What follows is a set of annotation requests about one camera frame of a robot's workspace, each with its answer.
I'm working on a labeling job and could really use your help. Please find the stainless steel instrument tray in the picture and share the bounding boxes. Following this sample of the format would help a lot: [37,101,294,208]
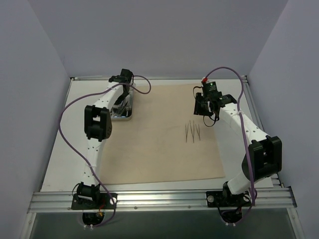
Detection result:
[110,90,134,121]

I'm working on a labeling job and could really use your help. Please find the long steel tweezers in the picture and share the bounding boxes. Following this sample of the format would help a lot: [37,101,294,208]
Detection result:
[189,121,195,142]

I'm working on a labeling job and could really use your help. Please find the short steel tweezers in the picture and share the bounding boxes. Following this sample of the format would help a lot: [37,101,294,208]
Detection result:
[195,124,200,140]

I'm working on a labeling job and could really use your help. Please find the beige cloth wrap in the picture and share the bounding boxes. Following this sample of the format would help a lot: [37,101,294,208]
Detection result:
[100,84,225,185]

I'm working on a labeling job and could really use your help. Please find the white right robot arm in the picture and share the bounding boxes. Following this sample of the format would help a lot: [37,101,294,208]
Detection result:
[194,93,282,206]

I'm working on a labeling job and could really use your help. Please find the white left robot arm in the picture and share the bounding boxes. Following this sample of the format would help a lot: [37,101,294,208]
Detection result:
[77,69,134,209]

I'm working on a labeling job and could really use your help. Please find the steel forceps clamp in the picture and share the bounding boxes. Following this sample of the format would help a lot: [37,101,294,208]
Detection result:
[112,103,128,118]

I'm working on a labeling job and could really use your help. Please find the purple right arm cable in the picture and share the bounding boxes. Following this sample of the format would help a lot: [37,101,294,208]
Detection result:
[203,66,257,221]

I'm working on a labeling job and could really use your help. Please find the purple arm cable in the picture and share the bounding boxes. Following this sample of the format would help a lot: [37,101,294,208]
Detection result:
[203,66,257,221]
[58,75,152,228]

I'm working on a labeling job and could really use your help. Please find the aluminium back rail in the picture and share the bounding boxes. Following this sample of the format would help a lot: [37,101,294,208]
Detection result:
[70,75,238,81]

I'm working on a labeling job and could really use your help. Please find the aluminium rail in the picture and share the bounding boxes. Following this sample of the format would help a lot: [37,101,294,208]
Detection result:
[70,75,238,81]
[236,76,284,189]

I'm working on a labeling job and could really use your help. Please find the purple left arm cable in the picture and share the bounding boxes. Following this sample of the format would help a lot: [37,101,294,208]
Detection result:
[58,75,152,228]

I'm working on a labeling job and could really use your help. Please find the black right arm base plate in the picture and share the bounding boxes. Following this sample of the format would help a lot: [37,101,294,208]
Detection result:
[206,191,251,208]

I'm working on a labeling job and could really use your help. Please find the aluminium front rail frame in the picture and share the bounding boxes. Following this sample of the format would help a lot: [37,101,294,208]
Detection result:
[27,187,297,213]

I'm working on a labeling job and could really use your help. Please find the aluminium right side rail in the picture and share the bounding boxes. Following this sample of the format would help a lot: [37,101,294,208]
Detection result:
[236,76,284,189]

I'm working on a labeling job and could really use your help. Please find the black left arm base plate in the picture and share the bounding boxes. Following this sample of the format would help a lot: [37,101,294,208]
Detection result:
[71,193,117,210]

